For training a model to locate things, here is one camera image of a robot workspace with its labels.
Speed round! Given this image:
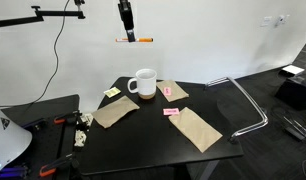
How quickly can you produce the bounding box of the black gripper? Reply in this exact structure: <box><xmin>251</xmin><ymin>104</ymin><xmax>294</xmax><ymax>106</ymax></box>
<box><xmin>117</xmin><ymin>0</ymin><xmax>138</xmax><ymax>43</ymax></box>

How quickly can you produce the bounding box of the orange and white marker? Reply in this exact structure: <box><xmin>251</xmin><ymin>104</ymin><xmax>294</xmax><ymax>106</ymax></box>
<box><xmin>115</xmin><ymin>37</ymin><xmax>154</xmax><ymax>43</ymax></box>

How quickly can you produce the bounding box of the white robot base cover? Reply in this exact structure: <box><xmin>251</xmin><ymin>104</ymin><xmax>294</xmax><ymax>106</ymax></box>
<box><xmin>0</xmin><ymin>103</ymin><xmax>33</xmax><ymax>177</ymax></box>

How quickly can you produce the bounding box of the white ceramic mug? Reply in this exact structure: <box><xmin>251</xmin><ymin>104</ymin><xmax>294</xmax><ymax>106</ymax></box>
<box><xmin>127</xmin><ymin>68</ymin><xmax>158</xmax><ymax>100</ymax></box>

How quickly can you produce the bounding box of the yellow-green paper note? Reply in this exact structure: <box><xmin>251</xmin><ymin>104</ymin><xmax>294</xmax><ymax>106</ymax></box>
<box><xmin>103</xmin><ymin>86</ymin><xmax>122</xmax><ymax>99</ymax></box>

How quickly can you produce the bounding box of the brown paper bag, pink label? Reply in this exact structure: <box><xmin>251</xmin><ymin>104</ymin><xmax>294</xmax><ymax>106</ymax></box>
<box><xmin>156</xmin><ymin>79</ymin><xmax>190</xmax><ymax>103</ymax></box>

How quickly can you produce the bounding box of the plain brown paper bag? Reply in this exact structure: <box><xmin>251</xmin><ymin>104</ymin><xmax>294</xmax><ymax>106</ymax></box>
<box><xmin>91</xmin><ymin>95</ymin><xmax>141</xmax><ymax>129</ymax></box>

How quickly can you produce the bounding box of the pink sticky note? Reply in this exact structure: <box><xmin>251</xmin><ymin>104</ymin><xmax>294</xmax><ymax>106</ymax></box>
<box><xmin>162</xmin><ymin>107</ymin><xmax>180</xmax><ymax>117</ymax></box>

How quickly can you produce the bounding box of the white crumpled tape piece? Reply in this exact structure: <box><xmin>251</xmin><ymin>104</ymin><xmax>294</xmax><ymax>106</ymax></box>
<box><xmin>80</xmin><ymin>113</ymin><xmax>94</xmax><ymax>127</ymax></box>
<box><xmin>73</xmin><ymin>129</ymin><xmax>87</xmax><ymax>148</ymax></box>

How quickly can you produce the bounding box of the large brown paper bag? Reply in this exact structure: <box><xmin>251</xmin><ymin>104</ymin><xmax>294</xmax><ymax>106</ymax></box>
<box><xmin>168</xmin><ymin>106</ymin><xmax>224</xmax><ymax>154</ymax></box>

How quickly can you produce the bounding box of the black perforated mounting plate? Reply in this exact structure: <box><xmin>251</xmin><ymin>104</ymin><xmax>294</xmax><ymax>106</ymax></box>
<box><xmin>0</xmin><ymin>94</ymin><xmax>81</xmax><ymax>180</ymax></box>

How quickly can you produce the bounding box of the white flat box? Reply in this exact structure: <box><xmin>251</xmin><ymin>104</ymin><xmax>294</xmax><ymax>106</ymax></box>
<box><xmin>281</xmin><ymin>64</ymin><xmax>306</xmax><ymax>77</ymax></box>

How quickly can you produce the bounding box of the black box on floor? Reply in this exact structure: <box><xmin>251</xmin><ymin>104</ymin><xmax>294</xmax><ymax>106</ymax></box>
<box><xmin>274</xmin><ymin>75</ymin><xmax>306</xmax><ymax>111</ymax></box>

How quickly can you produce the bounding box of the black device with blue light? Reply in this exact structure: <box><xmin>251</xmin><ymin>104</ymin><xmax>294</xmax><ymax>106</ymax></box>
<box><xmin>0</xmin><ymin>162</ymin><xmax>30</xmax><ymax>180</ymax></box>

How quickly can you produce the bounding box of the metal tripod stand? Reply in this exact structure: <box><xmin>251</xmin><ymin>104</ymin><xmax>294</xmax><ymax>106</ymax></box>
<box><xmin>282</xmin><ymin>114</ymin><xmax>306</xmax><ymax>144</ymax></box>

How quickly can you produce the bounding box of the thin black cable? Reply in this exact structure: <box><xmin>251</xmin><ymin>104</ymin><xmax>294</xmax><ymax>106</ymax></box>
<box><xmin>0</xmin><ymin>0</ymin><xmax>72</xmax><ymax>108</ymax></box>

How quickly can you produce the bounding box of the orange-handled black clamp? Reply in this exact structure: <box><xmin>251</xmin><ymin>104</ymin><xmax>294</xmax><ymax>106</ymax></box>
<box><xmin>38</xmin><ymin>152</ymin><xmax>77</xmax><ymax>178</ymax></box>
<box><xmin>53</xmin><ymin>111</ymin><xmax>82</xmax><ymax>126</ymax></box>

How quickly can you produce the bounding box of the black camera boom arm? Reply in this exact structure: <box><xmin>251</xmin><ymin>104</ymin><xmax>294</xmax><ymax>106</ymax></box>
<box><xmin>0</xmin><ymin>0</ymin><xmax>87</xmax><ymax>36</ymax></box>

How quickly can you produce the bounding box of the chrome tube rail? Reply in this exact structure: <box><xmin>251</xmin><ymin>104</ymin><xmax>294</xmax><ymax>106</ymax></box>
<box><xmin>204</xmin><ymin>76</ymin><xmax>270</xmax><ymax>141</ymax></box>

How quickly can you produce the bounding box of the white wall outlet plate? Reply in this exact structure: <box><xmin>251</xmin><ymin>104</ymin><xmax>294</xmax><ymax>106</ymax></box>
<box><xmin>260</xmin><ymin>15</ymin><xmax>273</xmax><ymax>28</ymax></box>

